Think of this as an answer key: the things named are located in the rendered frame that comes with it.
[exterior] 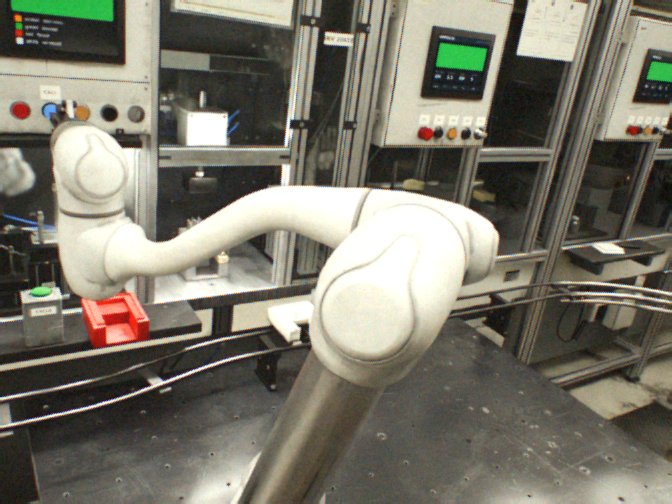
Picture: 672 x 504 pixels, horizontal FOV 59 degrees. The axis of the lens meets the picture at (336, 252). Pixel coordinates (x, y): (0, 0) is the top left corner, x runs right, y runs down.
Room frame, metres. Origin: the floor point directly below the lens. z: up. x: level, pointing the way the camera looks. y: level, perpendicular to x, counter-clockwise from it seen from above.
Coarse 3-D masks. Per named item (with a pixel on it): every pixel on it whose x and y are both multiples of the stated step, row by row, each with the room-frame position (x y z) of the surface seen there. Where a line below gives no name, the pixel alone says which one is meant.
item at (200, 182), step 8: (200, 168) 1.69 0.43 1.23; (184, 176) 1.68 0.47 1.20; (192, 176) 1.67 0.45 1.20; (200, 176) 1.68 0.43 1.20; (208, 176) 1.70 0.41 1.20; (184, 184) 1.68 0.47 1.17; (192, 184) 1.65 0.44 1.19; (200, 184) 1.67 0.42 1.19; (208, 184) 1.68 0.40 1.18; (216, 184) 1.69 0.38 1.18; (192, 192) 1.65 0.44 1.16; (200, 192) 1.67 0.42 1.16
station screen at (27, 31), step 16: (112, 0) 1.33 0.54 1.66; (16, 16) 1.23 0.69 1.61; (32, 16) 1.24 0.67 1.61; (48, 16) 1.26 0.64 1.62; (64, 16) 1.28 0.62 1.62; (112, 16) 1.33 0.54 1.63; (16, 32) 1.23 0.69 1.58; (32, 32) 1.24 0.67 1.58; (48, 32) 1.26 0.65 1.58; (64, 32) 1.28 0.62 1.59; (80, 32) 1.29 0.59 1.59; (96, 32) 1.31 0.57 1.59; (112, 32) 1.33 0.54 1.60; (32, 48) 1.24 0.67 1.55; (48, 48) 1.26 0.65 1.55; (64, 48) 1.27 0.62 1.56; (80, 48) 1.29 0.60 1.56; (96, 48) 1.31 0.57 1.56; (112, 48) 1.33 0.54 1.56
